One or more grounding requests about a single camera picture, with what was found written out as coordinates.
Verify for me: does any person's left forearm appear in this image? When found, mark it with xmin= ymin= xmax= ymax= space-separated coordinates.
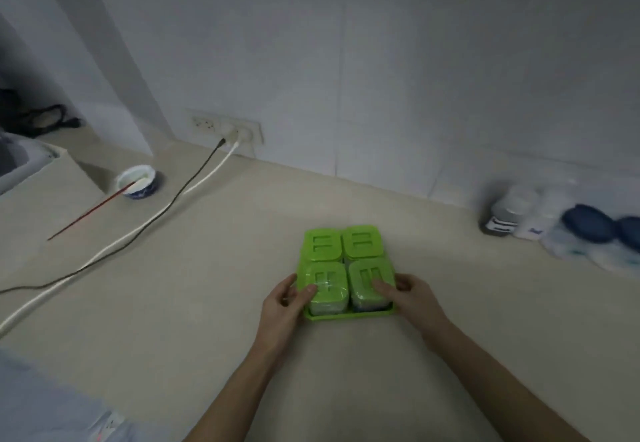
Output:
xmin=183 ymin=343 xmax=285 ymax=442

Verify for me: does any green lidded container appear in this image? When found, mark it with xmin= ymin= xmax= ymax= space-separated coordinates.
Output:
xmin=348 ymin=258 xmax=397 ymax=312
xmin=301 ymin=229 xmax=345 ymax=262
xmin=342 ymin=225 xmax=389 ymax=259
xmin=305 ymin=261 xmax=351 ymax=315

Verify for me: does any person's right forearm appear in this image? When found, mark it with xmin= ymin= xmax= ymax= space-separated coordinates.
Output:
xmin=419 ymin=319 xmax=592 ymax=442

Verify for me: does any white plastic bottle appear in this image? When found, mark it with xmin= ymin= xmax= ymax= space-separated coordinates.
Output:
xmin=516 ymin=186 xmax=576 ymax=242

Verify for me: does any person's right hand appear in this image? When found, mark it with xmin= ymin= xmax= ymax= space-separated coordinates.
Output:
xmin=370 ymin=274 xmax=452 ymax=342

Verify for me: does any grey appliance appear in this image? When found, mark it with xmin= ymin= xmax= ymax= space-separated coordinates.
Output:
xmin=0 ymin=127 xmax=69 ymax=197

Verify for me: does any white blue bowl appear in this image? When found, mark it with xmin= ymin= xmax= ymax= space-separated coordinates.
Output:
xmin=116 ymin=165 xmax=164 ymax=201

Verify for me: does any person's light blue clothing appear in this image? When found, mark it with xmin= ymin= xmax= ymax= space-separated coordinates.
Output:
xmin=0 ymin=348 xmax=151 ymax=442

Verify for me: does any green plastic tray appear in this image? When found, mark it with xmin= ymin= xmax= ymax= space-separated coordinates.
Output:
xmin=296 ymin=252 xmax=398 ymax=323

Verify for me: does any clear container blue lid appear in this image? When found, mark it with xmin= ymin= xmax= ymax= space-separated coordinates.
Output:
xmin=590 ymin=216 xmax=640 ymax=273
xmin=544 ymin=204 xmax=618 ymax=260

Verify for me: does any white power cable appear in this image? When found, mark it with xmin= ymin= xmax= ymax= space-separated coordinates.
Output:
xmin=0 ymin=129 xmax=242 ymax=337

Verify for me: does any red chopstick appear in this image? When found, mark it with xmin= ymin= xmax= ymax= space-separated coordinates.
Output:
xmin=47 ymin=182 xmax=137 ymax=241

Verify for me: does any dark power cable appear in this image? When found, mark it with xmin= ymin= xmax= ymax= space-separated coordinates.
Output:
xmin=0 ymin=138 xmax=226 ymax=295

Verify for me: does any black cable bundle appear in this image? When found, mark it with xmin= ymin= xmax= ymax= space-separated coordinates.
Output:
xmin=0 ymin=88 xmax=83 ymax=139

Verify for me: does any white wall socket strip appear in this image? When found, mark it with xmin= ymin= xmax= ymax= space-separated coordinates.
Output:
xmin=186 ymin=109 xmax=264 ymax=146

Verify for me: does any person's left hand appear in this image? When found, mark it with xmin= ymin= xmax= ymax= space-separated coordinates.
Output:
xmin=254 ymin=273 xmax=317 ymax=358

